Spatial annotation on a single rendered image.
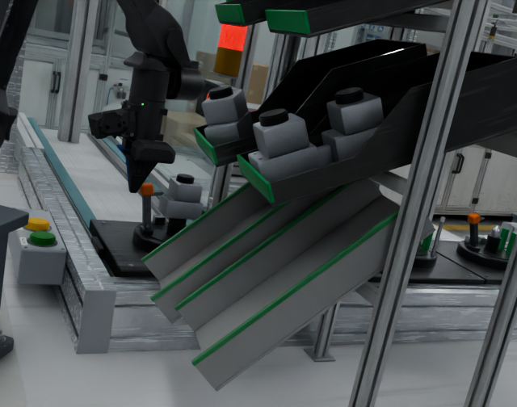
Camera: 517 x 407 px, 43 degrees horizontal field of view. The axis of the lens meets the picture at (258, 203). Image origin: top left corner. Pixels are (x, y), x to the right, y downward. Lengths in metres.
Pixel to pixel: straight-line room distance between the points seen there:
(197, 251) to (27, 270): 0.30
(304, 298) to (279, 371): 0.38
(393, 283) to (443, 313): 0.63
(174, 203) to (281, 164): 0.45
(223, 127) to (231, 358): 0.28
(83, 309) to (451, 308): 0.68
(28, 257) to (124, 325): 0.20
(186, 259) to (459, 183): 5.85
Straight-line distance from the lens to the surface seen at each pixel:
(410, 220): 0.65
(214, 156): 0.75
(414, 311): 1.23
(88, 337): 0.98
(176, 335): 1.03
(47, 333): 1.04
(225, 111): 0.81
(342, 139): 0.68
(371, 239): 0.67
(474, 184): 6.87
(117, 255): 1.06
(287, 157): 0.66
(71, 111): 2.12
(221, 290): 0.78
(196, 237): 0.91
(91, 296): 0.95
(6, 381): 0.92
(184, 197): 1.09
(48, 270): 1.09
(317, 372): 1.06
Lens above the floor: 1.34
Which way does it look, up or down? 14 degrees down
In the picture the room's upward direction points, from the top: 12 degrees clockwise
